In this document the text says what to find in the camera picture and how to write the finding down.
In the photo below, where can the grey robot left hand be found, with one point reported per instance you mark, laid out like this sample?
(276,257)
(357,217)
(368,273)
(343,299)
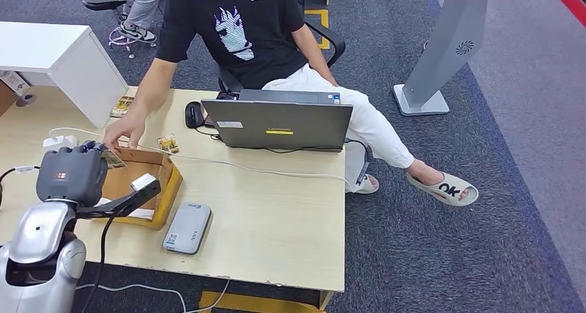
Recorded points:
(71,178)

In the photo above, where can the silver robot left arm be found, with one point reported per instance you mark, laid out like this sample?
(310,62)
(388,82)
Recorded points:
(39,256)

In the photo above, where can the person's left forearm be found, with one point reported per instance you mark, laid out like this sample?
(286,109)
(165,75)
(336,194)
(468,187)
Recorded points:
(315,54)

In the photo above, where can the person's right forearm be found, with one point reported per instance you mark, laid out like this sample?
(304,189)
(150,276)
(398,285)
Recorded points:
(153,89)

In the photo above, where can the person's right hand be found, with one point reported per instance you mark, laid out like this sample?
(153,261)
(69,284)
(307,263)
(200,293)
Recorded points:
(122,132)

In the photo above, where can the white charger adapter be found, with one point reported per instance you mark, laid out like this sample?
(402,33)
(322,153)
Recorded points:
(59,141)

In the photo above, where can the tape roll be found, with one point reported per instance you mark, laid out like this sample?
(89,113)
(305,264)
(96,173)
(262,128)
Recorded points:
(26,100)

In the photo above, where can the open cardboard box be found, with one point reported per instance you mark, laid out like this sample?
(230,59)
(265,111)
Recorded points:
(169,187)

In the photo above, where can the small labelled carton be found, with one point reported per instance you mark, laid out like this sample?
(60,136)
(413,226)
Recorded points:
(14,83)

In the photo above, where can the white desk shelf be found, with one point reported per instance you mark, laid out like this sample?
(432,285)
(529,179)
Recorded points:
(46,45)

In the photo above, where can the black computer mouse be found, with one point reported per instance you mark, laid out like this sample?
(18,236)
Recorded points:
(194,115)

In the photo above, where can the black round stool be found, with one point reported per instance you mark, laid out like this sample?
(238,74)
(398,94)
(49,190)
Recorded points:
(98,5)

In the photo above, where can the dark phone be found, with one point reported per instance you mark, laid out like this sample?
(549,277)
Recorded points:
(227,96)

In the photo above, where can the grey laptop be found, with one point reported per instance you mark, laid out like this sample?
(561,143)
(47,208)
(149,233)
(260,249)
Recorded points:
(278,123)

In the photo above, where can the plain beige sandal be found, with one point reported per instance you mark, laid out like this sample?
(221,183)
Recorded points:
(367,187)

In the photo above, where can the black office chair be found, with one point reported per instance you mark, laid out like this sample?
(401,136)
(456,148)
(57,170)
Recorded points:
(335,41)

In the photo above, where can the beige sandal with black print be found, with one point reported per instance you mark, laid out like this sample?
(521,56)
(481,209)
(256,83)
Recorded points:
(449,190)

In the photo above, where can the grey kiosk stand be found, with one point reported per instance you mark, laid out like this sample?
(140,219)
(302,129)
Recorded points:
(440,50)

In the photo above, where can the yellow desk frame beam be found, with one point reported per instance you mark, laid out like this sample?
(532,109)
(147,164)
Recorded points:
(256,302)

